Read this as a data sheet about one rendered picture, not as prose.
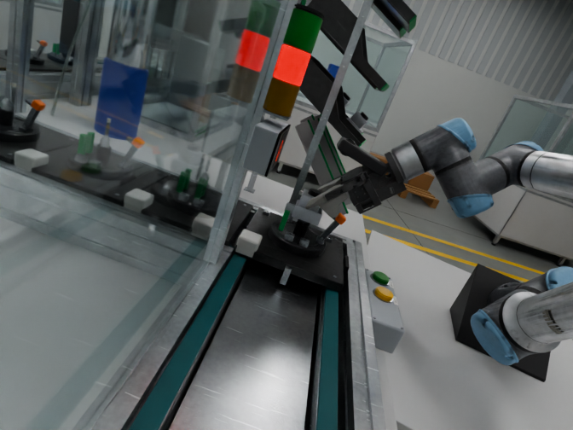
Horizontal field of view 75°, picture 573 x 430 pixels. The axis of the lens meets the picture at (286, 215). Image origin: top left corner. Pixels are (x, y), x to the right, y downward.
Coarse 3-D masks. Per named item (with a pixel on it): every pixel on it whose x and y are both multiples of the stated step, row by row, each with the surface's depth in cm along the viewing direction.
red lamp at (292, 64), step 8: (288, 48) 56; (280, 56) 57; (288, 56) 56; (296, 56) 56; (304, 56) 56; (280, 64) 57; (288, 64) 56; (296, 64) 56; (304, 64) 57; (280, 72) 57; (288, 72) 57; (296, 72) 57; (304, 72) 58; (288, 80) 57; (296, 80) 58
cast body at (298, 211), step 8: (304, 192) 84; (312, 192) 83; (320, 192) 85; (304, 200) 83; (288, 208) 86; (296, 208) 84; (304, 208) 84; (312, 208) 84; (320, 208) 87; (296, 216) 85; (304, 216) 85; (312, 216) 84; (320, 216) 84
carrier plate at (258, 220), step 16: (256, 224) 90; (336, 240) 98; (256, 256) 79; (272, 256) 79; (288, 256) 81; (336, 256) 90; (304, 272) 78; (320, 272) 80; (336, 272) 82; (336, 288) 79
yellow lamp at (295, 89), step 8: (272, 80) 58; (280, 80) 57; (272, 88) 58; (280, 88) 58; (288, 88) 58; (296, 88) 58; (272, 96) 58; (280, 96) 58; (288, 96) 58; (296, 96) 60; (264, 104) 59; (272, 104) 59; (280, 104) 58; (288, 104) 59; (272, 112) 59; (280, 112) 59; (288, 112) 60
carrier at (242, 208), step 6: (240, 204) 98; (246, 204) 100; (240, 210) 95; (246, 210) 96; (234, 216) 91; (240, 216) 92; (246, 216) 94; (234, 222) 88; (240, 222) 89; (234, 228) 85; (228, 234) 81; (234, 234) 83; (228, 240) 79; (228, 246) 79
